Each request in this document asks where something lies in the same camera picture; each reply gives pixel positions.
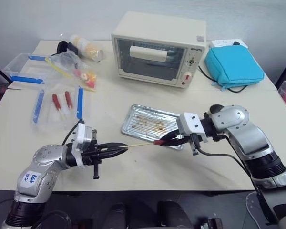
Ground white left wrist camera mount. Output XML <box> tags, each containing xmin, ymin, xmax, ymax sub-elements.
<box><xmin>71</xmin><ymin>122</ymin><xmax>93</xmax><ymax>168</ymax></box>

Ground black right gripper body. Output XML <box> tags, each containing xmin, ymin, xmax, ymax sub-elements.
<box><xmin>180</xmin><ymin>133</ymin><xmax>200</xmax><ymax>156</ymax></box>

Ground black round object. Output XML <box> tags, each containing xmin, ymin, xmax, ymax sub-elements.
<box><xmin>56</xmin><ymin>41</ymin><xmax>79</xmax><ymax>57</ymax></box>

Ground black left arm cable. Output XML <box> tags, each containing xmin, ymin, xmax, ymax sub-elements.
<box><xmin>61</xmin><ymin>119</ymin><xmax>86</xmax><ymax>146</ymax></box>

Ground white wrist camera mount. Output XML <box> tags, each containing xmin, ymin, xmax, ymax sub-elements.
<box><xmin>71</xmin><ymin>122</ymin><xmax>93</xmax><ymax>168</ymax></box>
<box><xmin>176</xmin><ymin>112</ymin><xmax>209</xmax><ymax>144</ymax></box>

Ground silver metal baking tray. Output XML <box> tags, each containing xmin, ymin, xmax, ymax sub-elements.
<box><xmin>120</xmin><ymin>104</ymin><xmax>184</xmax><ymax>150</ymax></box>

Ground cream toaster oven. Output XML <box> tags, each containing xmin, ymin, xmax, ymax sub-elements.
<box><xmin>111</xmin><ymin>11</ymin><xmax>207</xmax><ymax>90</ymax></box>

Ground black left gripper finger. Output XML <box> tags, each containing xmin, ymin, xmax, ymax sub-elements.
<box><xmin>101</xmin><ymin>142</ymin><xmax>128</xmax><ymax>150</ymax></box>
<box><xmin>101</xmin><ymin>147</ymin><xmax>129</xmax><ymax>159</ymax></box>

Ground turquoise padded pouch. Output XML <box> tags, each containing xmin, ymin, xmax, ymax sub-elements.
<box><xmin>204</xmin><ymin>45</ymin><xmax>265</xmax><ymax>91</ymax></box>

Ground dark round base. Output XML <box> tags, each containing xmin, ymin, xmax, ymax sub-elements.
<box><xmin>35</xmin><ymin>211</ymin><xmax>72</xmax><ymax>229</ymax></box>

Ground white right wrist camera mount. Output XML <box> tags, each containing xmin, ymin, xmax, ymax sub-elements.
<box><xmin>176</xmin><ymin>112</ymin><xmax>209</xmax><ymax>144</ymax></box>

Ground white handwritten label sticker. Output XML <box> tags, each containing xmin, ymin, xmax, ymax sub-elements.
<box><xmin>22</xmin><ymin>171</ymin><xmax>40</xmax><ymax>190</ymax></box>

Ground black oven power cable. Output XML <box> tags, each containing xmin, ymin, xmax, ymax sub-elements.
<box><xmin>198</xmin><ymin>65</ymin><xmax>247</xmax><ymax>94</ymax></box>

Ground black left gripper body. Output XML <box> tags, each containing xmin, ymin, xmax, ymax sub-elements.
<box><xmin>82</xmin><ymin>130</ymin><xmax>103</xmax><ymax>180</ymax></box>

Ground thin wooden skewer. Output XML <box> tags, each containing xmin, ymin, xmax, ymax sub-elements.
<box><xmin>100</xmin><ymin>142</ymin><xmax>156</xmax><ymax>152</ymax></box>

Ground white power strip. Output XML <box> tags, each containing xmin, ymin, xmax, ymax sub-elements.
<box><xmin>209</xmin><ymin>39</ymin><xmax>250</xmax><ymax>50</ymax></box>

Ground colourful toy food pieces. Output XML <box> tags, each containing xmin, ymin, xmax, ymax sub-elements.
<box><xmin>73</xmin><ymin>69</ymin><xmax>97</xmax><ymax>88</ymax></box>

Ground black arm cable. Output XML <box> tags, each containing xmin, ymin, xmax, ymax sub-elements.
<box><xmin>192</xmin><ymin>143</ymin><xmax>281</xmax><ymax>225</ymax></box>
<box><xmin>61</xmin><ymin>119</ymin><xmax>86</xmax><ymax>146</ymax></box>

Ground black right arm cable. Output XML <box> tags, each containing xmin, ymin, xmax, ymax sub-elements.
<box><xmin>192</xmin><ymin>143</ymin><xmax>281</xmax><ymax>225</ymax></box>

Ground clear container with sausage skewers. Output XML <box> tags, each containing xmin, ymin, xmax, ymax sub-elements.
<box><xmin>32</xmin><ymin>85</ymin><xmax>85</xmax><ymax>132</ymax></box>

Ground clear box with blue clips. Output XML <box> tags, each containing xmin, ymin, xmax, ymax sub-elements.
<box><xmin>2</xmin><ymin>52</ymin><xmax>62</xmax><ymax>85</ymax></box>

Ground clear zip bag yellow seal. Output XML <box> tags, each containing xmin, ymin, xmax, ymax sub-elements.
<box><xmin>44</xmin><ymin>51</ymin><xmax>98</xmax><ymax>93</ymax></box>

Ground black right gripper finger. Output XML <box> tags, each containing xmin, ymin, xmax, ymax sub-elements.
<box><xmin>160</xmin><ymin>138</ymin><xmax>190</xmax><ymax>147</ymax></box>
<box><xmin>162</xmin><ymin>129</ymin><xmax>182</xmax><ymax>142</ymax></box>

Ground clear plastic jar with snacks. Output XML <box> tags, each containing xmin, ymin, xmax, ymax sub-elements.
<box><xmin>68</xmin><ymin>34</ymin><xmax>105</xmax><ymax>63</ymax></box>

